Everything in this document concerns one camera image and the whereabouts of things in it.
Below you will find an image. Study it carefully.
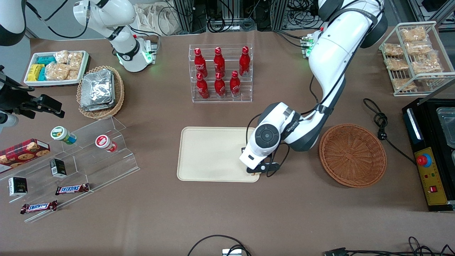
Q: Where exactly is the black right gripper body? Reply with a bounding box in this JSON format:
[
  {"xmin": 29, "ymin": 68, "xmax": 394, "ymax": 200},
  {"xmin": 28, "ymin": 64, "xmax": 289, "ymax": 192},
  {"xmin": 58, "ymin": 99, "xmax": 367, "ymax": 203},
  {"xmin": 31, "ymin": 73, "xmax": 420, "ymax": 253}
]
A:
[{"xmin": 0, "ymin": 65, "xmax": 42, "ymax": 120}]

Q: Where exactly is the white rectangular snack tray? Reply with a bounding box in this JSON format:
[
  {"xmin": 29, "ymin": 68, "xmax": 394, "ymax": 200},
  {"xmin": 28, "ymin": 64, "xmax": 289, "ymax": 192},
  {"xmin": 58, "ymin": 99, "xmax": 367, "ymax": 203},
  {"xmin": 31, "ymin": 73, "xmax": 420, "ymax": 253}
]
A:
[{"xmin": 23, "ymin": 50, "xmax": 90, "ymax": 87}]

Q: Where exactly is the cream plastic serving tray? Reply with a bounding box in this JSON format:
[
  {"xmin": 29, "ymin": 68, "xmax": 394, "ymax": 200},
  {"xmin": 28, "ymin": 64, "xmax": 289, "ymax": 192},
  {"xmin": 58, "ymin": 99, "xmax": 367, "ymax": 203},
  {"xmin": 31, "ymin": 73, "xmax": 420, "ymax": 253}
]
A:
[{"xmin": 177, "ymin": 127, "xmax": 262, "ymax": 183}]

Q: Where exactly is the oval brown wicker basket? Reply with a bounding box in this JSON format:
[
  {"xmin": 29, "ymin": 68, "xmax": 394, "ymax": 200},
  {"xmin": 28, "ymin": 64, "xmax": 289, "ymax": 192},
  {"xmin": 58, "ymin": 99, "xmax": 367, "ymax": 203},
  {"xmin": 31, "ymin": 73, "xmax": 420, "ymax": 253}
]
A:
[{"xmin": 76, "ymin": 65, "xmax": 125, "ymax": 120}]

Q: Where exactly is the round brown wicker basket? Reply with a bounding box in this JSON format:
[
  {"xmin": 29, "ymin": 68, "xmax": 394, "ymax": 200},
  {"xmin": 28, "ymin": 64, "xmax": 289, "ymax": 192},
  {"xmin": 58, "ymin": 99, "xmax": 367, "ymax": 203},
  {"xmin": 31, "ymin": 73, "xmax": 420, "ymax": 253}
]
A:
[{"xmin": 319, "ymin": 123, "xmax": 387, "ymax": 188}]

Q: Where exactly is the green lid yogurt cup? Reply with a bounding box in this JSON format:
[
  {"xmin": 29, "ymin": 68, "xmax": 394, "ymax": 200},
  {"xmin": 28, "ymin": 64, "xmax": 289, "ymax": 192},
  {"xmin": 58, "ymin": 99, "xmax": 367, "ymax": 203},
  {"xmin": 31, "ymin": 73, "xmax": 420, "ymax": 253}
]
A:
[{"xmin": 50, "ymin": 126, "xmax": 77, "ymax": 145}]

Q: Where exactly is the yellow snack packet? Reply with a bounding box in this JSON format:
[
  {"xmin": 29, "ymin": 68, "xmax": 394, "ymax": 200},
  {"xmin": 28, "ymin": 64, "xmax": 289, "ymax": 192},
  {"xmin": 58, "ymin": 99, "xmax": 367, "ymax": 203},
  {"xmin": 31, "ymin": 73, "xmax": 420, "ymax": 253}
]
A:
[{"xmin": 27, "ymin": 64, "xmax": 45, "ymax": 82}]

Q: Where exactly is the red tartan cookie box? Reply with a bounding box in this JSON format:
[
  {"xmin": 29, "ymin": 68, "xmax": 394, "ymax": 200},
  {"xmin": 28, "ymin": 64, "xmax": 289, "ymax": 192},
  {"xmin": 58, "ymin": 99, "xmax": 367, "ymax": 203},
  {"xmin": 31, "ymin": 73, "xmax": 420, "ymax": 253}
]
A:
[{"xmin": 0, "ymin": 138, "xmax": 50, "ymax": 170}]

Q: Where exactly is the stack of foil containers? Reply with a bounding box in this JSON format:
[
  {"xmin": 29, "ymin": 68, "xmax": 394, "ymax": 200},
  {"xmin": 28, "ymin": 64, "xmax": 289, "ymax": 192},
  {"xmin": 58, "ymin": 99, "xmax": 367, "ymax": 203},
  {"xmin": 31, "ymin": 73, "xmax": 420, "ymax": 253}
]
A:
[{"xmin": 80, "ymin": 69, "xmax": 116, "ymax": 112}]

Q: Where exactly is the small black green box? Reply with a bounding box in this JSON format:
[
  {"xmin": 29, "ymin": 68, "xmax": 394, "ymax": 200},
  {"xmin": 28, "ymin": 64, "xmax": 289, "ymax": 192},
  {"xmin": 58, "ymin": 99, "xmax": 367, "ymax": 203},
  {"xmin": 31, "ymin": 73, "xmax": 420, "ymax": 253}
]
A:
[{"xmin": 49, "ymin": 158, "xmax": 68, "ymax": 178}]

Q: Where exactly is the clear acrylic bottle rack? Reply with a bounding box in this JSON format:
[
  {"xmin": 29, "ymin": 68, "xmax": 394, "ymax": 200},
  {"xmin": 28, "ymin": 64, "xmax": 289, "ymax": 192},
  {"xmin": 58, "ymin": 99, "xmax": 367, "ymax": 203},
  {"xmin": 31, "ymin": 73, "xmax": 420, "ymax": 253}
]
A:
[{"xmin": 188, "ymin": 44, "xmax": 254, "ymax": 104}]

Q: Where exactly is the red lid yogurt cup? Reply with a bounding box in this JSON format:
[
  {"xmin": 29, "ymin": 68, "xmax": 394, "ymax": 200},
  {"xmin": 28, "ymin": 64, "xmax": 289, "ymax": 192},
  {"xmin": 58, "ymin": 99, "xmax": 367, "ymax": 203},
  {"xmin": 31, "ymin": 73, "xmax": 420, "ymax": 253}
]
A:
[{"xmin": 95, "ymin": 134, "xmax": 118, "ymax": 153}]

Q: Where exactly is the small black white box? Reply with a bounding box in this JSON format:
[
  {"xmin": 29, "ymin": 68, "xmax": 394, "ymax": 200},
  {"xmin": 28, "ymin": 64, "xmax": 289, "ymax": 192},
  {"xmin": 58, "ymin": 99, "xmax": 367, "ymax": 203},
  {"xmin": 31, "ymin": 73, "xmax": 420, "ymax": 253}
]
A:
[{"xmin": 8, "ymin": 176, "xmax": 28, "ymax": 197}]

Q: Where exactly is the red cola bottle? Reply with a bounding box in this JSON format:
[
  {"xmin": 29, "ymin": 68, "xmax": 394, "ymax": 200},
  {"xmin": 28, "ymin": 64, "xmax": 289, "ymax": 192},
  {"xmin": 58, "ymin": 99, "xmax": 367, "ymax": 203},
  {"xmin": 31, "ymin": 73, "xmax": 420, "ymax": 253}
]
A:
[
  {"xmin": 229, "ymin": 70, "xmax": 241, "ymax": 98},
  {"xmin": 214, "ymin": 72, "xmax": 226, "ymax": 98},
  {"xmin": 213, "ymin": 47, "xmax": 226, "ymax": 76},
  {"xmin": 239, "ymin": 46, "xmax": 251, "ymax": 77},
  {"xmin": 193, "ymin": 48, "xmax": 208, "ymax": 77},
  {"xmin": 196, "ymin": 73, "xmax": 210, "ymax": 100}
]

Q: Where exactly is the clear acrylic stepped stand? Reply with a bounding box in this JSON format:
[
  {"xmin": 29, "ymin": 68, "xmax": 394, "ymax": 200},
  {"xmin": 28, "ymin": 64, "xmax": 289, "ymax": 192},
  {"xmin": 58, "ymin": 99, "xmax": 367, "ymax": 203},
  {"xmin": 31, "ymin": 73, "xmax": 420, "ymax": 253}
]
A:
[{"xmin": 0, "ymin": 115, "xmax": 140, "ymax": 223}]

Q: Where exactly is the Snickers chocolate bar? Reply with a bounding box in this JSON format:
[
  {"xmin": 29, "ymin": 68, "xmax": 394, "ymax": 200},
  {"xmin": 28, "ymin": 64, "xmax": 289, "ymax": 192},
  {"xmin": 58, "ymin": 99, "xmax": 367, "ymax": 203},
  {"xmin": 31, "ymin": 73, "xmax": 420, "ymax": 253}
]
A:
[
  {"xmin": 20, "ymin": 200, "xmax": 58, "ymax": 215},
  {"xmin": 55, "ymin": 183, "xmax": 90, "ymax": 196}
]

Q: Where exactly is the white cloth bag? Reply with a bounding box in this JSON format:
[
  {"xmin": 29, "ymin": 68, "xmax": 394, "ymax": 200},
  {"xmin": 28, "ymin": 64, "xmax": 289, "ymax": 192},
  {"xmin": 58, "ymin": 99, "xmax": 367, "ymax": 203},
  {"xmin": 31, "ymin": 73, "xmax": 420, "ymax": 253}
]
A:
[{"xmin": 134, "ymin": 2, "xmax": 182, "ymax": 36}]

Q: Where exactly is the bagged fried snack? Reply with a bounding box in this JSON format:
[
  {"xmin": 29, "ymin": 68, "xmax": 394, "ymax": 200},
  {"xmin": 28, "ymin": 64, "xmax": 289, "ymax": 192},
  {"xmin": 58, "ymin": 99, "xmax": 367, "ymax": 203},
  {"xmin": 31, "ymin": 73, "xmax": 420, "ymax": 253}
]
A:
[
  {"xmin": 385, "ymin": 58, "xmax": 410, "ymax": 71},
  {"xmin": 411, "ymin": 53, "xmax": 444, "ymax": 75},
  {"xmin": 405, "ymin": 41, "xmax": 433, "ymax": 56},
  {"xmin": 400, "ymin": 27, "xmax": 428, "ymax": 43},
  {"xmin": 392, "ymin": 78, "xmax": 417, "ymax": 91},
  {"xmin": 383, "ymin": 43, "xmax": 405, "ymax": 57}
]

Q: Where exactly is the aluminium equipment rack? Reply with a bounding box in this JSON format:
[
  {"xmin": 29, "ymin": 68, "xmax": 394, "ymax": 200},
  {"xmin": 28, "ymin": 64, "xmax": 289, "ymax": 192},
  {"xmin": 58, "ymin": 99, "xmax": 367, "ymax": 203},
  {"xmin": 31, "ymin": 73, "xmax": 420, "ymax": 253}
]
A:
[{"xmin": 172, "ymin": 0, "xmax": 322, "ymax": 34}]

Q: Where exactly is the black sealing machine yellow panel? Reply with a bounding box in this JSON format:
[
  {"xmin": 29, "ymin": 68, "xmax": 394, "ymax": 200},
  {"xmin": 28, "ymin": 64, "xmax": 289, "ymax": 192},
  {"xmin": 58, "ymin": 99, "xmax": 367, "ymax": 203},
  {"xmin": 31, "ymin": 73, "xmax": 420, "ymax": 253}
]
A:
[{"xmin": 402, "ymin": 97, "xmax": 455, "ymax": 212}]

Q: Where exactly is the clear plastic food container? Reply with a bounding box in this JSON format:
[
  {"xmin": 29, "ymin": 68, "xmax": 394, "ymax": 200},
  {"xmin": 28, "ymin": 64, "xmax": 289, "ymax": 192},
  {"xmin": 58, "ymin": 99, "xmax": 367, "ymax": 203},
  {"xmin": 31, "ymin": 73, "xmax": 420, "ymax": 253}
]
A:
[{"xmin": 435, "ymin": 106, "xmax": 455, "ymax": 149}]

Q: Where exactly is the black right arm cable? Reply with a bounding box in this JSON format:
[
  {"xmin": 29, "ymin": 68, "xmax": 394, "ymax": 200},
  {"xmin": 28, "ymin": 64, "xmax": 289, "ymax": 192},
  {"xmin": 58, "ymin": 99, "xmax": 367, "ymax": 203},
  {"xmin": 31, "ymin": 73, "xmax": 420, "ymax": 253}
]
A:
[{"xmin": 26, "ymin": 0, "xmax": 90, "ymax": 39}]

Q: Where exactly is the black looped table-edge cable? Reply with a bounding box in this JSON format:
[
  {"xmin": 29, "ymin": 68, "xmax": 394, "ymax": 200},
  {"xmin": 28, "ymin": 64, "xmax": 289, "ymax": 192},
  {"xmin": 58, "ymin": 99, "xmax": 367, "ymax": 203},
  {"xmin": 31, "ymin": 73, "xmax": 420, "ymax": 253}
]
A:
[{"xmin": 187, "ymin": 234, "xmax": 252, "ymax": 256}]

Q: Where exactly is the black power cable with plug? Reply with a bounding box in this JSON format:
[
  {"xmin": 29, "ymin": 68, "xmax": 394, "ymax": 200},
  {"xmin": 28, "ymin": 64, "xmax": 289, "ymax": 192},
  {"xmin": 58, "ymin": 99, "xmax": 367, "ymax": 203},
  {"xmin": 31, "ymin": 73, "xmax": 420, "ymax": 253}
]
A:
[{"xmin": 363, "ymin": 98, "xmax": 417, "ymax": 165}]

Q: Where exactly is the white wire shelf rack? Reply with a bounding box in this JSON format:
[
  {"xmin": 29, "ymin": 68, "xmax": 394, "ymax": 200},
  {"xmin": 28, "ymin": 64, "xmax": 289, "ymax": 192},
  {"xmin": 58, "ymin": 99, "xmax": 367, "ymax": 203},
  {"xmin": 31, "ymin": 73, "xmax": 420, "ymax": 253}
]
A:
[{"xmin": 378, "ymin": 21, "xmax": 455, "ymax": 97}]

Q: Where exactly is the black tangled cable with connector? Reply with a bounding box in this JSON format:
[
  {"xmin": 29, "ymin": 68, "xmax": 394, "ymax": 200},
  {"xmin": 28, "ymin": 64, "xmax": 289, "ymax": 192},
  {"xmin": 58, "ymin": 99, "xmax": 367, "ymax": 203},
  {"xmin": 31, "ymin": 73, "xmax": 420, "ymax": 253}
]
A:
[{"xmin": 323, "ymin": 236, "xmax": 455, "ymax": 256}]

